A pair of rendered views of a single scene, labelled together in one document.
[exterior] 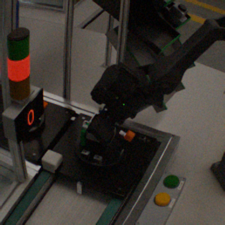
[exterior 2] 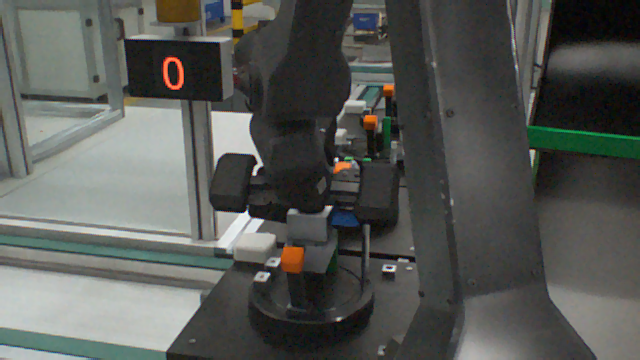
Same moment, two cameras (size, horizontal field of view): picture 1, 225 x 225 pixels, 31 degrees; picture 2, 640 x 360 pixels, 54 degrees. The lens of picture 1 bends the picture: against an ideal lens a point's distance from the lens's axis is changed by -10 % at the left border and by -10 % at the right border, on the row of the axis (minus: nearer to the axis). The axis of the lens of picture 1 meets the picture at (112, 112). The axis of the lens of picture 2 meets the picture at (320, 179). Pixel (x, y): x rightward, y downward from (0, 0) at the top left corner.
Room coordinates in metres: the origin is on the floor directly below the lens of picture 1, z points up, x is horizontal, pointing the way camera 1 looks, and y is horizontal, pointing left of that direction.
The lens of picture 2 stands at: (0.77, -0.58, 1.35)
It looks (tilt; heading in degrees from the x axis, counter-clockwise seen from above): 21 degrees down; 82
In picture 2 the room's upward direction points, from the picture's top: straight up
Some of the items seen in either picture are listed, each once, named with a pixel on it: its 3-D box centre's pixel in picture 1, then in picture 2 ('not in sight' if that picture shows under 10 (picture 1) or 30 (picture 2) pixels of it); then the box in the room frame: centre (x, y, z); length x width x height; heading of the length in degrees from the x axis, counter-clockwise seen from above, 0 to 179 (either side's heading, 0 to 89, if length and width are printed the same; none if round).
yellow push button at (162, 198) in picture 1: (162, 200); not in sight; (0.68, -0.15, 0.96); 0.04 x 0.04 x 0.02
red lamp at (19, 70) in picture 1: (18, 64); not in sight; (0.70, 0.20, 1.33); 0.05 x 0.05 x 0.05
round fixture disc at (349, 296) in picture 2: (100, 149); (311, 294); (0.84, 0.02, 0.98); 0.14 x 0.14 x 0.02
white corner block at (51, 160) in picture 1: (51, 162); (256, 253); (0.78, 0.15, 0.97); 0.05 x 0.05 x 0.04; 69
